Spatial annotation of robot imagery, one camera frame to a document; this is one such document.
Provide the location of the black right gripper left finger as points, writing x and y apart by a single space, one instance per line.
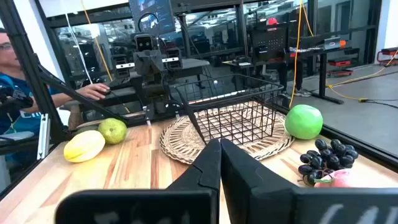
199 202

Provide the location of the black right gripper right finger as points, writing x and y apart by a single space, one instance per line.
264 202

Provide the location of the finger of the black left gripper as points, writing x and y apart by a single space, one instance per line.
122 73
174 66

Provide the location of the light green round fruit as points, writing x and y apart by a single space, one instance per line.
112 130

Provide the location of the pink peach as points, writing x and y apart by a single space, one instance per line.
339 182

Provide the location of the black grape bunch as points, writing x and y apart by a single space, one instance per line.
329 155

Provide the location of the yellow star fruit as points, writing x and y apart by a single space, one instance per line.
84 146

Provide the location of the green apple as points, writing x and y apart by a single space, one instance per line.
303 122

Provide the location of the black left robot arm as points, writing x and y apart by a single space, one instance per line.
152 93

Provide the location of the black computer mouse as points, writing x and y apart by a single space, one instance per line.
107 92

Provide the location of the dark computer monitor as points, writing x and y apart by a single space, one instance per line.
161 15

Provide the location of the round woven placemat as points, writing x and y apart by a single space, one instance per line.
180 143

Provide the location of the black pegboard workbench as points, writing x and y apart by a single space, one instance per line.
269 40

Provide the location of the person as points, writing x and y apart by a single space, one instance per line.
18 121

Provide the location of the red cart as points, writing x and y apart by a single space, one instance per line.
387 53

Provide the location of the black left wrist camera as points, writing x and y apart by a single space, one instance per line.
144 42

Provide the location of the black aluminium rig frame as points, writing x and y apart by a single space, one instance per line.
31 68

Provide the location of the silver aluminium bracket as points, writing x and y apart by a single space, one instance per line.
43 137

